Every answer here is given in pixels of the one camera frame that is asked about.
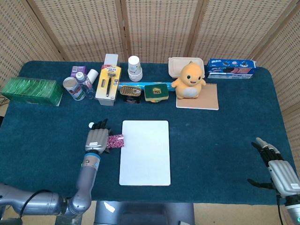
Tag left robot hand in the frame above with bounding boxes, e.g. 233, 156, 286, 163
84, 118, 112, 156

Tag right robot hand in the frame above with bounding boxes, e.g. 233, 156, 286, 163
247, 137, 300, 198

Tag pink patterned package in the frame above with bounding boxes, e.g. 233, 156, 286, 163
106, 134, 125, 149

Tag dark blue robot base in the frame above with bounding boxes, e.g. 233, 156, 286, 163
93, 201, 195, 225

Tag white rectangular board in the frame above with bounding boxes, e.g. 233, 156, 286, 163
119, 120, 172, 187

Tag clear plastic water bottle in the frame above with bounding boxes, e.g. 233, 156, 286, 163
75, 72, 96, 99

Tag silver tin can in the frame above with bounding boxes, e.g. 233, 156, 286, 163
62, 76, 85, 101

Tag black luncheon meat tin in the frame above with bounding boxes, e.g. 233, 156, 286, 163
120, 84, 142, 104

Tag yellow razor blister pack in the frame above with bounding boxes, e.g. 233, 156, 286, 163
95, 64, 122, 101

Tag white cylinder tube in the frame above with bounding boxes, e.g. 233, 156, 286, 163
86, 68, 99, 84

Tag small purple box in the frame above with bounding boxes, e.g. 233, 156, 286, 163
70, 66, 88, 78

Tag blue wrap roll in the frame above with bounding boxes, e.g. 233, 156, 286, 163
119, 81, 175, 90

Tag green yellow tin box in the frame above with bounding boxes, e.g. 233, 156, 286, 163
143, 83, 169, 102

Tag dark blue table cloth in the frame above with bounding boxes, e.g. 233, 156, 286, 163
0, 60, 295, 207

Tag stacked white paper cups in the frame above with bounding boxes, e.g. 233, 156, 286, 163
127, 56, 143, 82

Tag green plastic box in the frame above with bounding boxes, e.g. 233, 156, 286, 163
0, 76, 63, 107

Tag metal table leg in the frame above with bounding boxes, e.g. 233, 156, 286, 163
55, 214, 83, 225

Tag brown spiral notebook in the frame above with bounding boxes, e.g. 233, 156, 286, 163
175, 82, 219, 111

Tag beige lidded food container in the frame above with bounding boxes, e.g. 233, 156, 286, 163
168, 57, 205, 79

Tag yellow plush toy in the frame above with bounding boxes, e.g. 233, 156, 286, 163
171, 60, 207, 99

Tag white and blue film box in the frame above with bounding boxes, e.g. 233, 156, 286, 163
207, 72, 256, 80

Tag blue cookie box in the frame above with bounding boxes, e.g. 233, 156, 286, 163
206, 58, 259, 75

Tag woven bamboo folding screen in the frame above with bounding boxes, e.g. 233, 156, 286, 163
0, 0, 300, 132

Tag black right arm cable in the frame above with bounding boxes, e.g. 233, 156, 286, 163
276, 194, 283, 225

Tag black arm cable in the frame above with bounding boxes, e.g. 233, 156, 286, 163
19, 189, 51, 219
276, 194, 283, 225

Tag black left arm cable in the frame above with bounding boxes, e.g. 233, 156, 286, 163
19, 189, 51, 219

